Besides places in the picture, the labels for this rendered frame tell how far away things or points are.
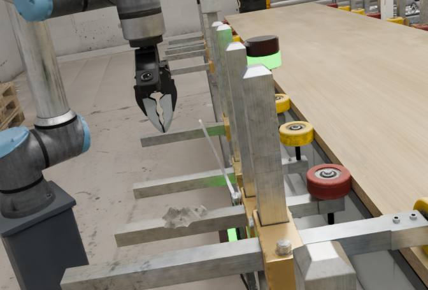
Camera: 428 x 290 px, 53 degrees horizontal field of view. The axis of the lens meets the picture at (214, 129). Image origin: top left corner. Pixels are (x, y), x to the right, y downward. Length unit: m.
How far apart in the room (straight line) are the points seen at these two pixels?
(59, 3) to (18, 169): 0.77
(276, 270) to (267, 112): 0.18
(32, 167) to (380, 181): 1.16
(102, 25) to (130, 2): 7.87
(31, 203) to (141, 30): 0.89
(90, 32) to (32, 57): 7.27
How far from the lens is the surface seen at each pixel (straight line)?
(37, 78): 1.55
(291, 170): 1.07
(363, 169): 0.85
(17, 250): 1.63
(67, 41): 8.87
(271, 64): 0.74
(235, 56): 0.74
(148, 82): 0.84
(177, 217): 0.82
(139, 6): 0.89
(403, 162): 0.88
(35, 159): 1.59
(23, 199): 1.61
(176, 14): 8.73
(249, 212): 0.79
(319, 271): 0.31
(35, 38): 1.52
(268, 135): 0.52
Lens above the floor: 1.29
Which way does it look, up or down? 21 degrees down
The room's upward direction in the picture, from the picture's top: 9 degrees counter-clockwise
